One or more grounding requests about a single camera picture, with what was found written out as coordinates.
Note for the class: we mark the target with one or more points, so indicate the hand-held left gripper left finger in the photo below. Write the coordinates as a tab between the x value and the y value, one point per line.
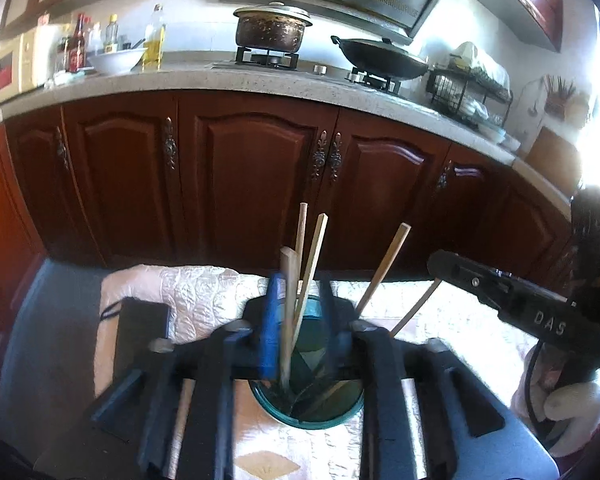
271	330

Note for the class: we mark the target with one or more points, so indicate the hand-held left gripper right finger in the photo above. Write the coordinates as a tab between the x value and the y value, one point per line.
339	345

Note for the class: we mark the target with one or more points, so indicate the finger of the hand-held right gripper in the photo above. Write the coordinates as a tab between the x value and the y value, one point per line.
475	280

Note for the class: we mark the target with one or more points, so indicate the person's right hand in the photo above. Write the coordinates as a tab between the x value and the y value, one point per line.
575	405

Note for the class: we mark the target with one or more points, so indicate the wooden cutting board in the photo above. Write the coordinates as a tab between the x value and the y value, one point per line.
552	160

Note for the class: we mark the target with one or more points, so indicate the stack of white bowls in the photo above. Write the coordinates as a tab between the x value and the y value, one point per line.
500	137

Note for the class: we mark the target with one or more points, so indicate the dark wooden base cabinet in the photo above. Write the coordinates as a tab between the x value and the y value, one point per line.
250	185

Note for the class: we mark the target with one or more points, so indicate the black dish rack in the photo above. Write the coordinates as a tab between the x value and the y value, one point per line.
460	100

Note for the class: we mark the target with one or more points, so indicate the white plastic bag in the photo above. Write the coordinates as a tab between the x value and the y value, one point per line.
480	62

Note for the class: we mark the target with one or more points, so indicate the black wok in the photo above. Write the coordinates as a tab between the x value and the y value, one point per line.
380	57

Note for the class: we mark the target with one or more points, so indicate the gas stove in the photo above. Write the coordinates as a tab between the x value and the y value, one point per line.
280	62

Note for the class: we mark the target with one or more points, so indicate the speckled stone countertop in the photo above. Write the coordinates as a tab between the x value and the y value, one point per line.
180	77

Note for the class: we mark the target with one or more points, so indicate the brown cooking pot with lid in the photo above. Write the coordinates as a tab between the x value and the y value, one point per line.
270	30

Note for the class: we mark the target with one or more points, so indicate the yellow oil bottle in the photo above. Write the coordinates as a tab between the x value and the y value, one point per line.
154	45

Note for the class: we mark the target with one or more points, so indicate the white bowl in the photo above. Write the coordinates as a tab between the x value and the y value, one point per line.
117	60

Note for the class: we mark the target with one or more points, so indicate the yellow capped bottle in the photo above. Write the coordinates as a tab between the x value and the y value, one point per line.
111	35

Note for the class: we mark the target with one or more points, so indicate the clear glass bottle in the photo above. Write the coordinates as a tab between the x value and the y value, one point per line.
95	40

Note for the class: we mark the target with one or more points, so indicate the dark sauce bottle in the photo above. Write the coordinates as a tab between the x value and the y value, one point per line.
77	50

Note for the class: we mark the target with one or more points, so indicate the cream microwave oven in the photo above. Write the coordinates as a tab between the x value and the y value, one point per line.
10	70

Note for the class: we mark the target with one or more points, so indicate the wall utensil holder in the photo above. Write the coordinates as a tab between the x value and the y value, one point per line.
559	100

